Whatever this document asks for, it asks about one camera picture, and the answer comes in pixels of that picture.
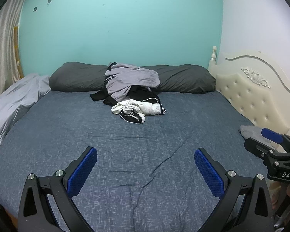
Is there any small grey cloth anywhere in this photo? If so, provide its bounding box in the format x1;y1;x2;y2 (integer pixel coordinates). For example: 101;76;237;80
239;125;281;150

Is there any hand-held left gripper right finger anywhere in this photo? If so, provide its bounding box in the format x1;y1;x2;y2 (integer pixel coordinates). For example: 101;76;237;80
194;148;275;232

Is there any light grey garment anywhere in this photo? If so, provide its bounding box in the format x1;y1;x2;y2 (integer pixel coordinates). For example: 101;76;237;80
104;63;161;102

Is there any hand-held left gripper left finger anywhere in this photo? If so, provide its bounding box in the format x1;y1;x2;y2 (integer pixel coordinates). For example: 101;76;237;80
18;146;98;232

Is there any wooden window frame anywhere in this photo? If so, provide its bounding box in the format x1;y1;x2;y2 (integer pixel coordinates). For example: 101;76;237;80
14;26;25;80

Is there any light grey quilt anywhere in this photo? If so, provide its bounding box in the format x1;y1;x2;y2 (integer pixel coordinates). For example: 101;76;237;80
0;74;52;165

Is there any white polo shirt black trim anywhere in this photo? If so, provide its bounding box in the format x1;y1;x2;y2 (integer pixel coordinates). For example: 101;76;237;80
111;99;167;124

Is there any cream tufted headboard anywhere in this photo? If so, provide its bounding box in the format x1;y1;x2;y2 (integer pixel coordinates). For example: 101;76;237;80
208;45;290;151

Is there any bed with blue sheet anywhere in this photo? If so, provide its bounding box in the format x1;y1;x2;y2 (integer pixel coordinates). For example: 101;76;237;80
0;88;275;225

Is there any dark grey long pillow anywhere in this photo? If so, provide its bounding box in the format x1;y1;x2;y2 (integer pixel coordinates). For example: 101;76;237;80
49;62;217;94

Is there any beige striped curtain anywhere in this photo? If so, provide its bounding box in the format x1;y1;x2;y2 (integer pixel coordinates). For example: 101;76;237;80
0;0;31;104

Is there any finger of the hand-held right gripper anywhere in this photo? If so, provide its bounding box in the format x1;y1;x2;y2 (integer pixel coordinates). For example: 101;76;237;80
244;137;277;160
261;128;290;152

